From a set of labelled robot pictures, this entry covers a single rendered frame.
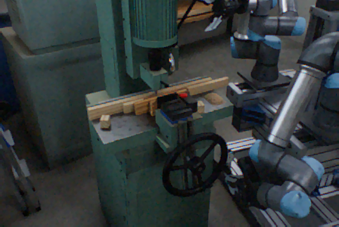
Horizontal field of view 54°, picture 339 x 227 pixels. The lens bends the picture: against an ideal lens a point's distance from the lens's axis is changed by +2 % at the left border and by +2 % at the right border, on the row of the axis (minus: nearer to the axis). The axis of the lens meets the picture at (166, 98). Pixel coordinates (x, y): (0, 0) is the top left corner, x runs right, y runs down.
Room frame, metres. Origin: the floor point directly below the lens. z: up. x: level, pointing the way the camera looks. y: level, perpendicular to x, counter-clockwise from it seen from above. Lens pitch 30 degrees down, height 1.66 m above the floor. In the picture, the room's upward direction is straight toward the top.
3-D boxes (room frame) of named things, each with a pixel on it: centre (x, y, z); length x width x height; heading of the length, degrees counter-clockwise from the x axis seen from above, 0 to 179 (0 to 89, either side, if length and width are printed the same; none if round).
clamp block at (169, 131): (1.07, -0.05, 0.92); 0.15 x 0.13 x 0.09; 118
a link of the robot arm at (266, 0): (1.34, -0.38, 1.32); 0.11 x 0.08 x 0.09; 118
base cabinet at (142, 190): (1.35, 0.10, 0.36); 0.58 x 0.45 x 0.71; 28
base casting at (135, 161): (1.35, 0.10, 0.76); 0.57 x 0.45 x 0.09; 28
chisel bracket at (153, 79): (1.26, 0.05, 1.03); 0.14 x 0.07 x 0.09; 28
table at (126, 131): (1.15, -0.01, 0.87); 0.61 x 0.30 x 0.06; 118
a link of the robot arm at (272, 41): (1.68, -0.55, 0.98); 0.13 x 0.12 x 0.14; 82
